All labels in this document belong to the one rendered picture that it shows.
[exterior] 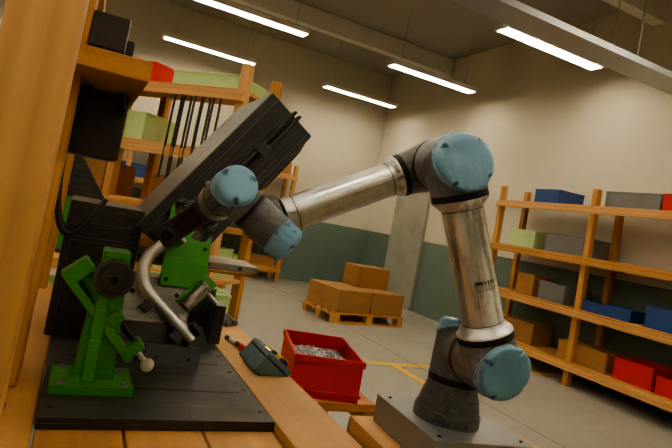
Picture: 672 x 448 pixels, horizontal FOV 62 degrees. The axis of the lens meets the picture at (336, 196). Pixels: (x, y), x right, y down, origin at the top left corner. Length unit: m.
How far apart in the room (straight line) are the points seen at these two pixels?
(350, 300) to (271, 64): 5.39
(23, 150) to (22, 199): 0.06
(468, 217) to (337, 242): 10.51
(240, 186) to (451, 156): 0.40
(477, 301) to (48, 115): 0.81
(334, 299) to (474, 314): 6.35
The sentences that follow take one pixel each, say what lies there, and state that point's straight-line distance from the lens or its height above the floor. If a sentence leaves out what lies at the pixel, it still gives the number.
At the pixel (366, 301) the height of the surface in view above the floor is 0.32.
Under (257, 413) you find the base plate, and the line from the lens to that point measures 1.21.
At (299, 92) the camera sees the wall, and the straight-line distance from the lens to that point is 11.27.
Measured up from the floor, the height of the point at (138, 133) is 1.70.
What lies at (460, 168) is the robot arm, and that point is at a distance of 1.08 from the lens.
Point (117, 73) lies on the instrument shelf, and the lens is 1.14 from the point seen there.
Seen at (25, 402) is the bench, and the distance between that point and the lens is 1.22.
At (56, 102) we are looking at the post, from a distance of 0.83.
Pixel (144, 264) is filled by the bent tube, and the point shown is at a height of 1.12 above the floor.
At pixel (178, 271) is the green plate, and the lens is 1.48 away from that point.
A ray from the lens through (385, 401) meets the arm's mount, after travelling 1.40.
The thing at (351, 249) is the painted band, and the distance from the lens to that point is 11.77.
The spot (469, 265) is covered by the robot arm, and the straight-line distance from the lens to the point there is 1.14.
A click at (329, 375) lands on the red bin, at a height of 0.87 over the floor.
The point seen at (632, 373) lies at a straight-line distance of 6.49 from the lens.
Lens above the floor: 1.31
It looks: 3 degrees up
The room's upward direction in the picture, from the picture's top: 11 degrees clockwise
